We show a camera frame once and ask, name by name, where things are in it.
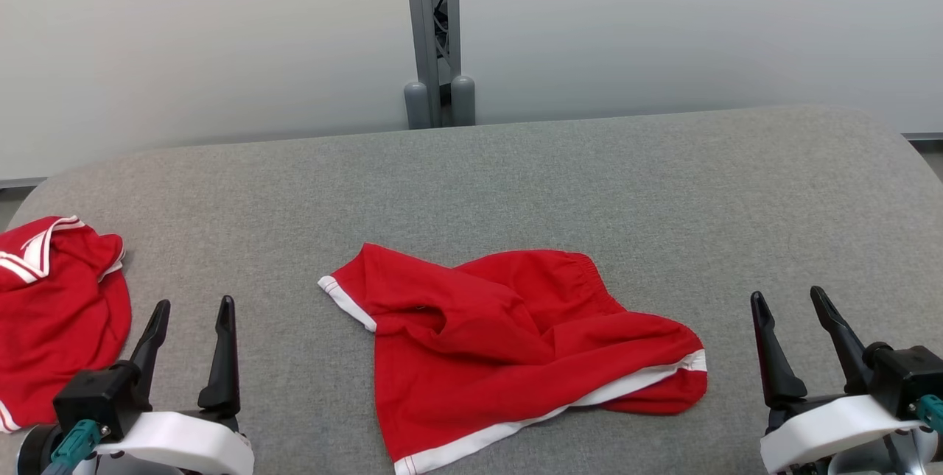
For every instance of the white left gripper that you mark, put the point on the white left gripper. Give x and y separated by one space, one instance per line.
184 442

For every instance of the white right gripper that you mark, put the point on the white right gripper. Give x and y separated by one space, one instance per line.
825 431

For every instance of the red jersey white sleeves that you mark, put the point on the red jersey white sleeves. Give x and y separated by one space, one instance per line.
59 313

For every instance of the red shorts white trim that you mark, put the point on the red shorts white trim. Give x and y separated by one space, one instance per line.
479 357

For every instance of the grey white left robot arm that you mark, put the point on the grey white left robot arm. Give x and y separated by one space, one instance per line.
125 466

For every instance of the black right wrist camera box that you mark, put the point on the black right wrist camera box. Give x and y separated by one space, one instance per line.
902 375

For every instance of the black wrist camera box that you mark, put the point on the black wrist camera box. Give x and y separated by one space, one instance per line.
902 375
92 394

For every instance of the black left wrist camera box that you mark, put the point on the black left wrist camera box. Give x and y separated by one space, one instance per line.
92 394

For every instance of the teal right camera connector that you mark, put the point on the teal right camera connector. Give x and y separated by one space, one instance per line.
932 412

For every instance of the teal camera connector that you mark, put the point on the teal camera connector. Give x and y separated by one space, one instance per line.
932 412
74 444

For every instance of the teal left camera connector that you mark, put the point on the teal left camera connector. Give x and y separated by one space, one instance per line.
74 444

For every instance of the grey partition frame post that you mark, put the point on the grey partition frame post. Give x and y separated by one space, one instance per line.
426 18

